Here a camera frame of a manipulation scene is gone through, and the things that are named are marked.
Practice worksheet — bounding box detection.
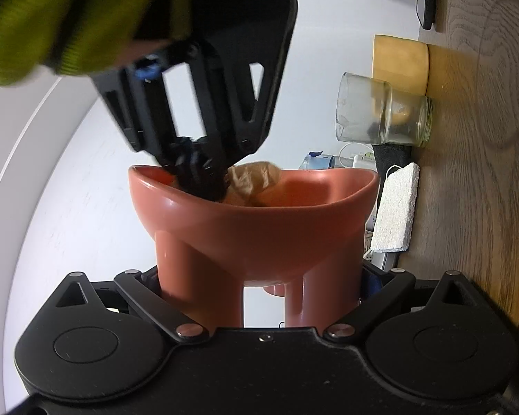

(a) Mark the clear glass jar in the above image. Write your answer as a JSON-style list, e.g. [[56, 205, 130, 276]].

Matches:
[[336, 73, 433, 147]]

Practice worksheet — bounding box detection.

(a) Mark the white sponge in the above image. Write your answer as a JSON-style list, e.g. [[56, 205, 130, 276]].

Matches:
[[370, 162, 420, 253]]

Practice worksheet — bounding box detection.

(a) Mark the coral footed ceramic bowl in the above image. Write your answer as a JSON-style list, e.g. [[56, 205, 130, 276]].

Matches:
[[129, 166, 379, 330]]

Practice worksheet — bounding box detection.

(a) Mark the blue water bottle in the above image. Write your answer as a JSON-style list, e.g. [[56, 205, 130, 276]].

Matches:
[[299, 152, 335, 169]]

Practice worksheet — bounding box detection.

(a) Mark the yellow round container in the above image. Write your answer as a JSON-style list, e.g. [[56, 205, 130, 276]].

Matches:
[[372, 34, 429, 95]]

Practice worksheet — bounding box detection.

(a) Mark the yellow-green sleeved forearm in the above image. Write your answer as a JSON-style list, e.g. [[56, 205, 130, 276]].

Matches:
[[0, 0, 190, 86]]

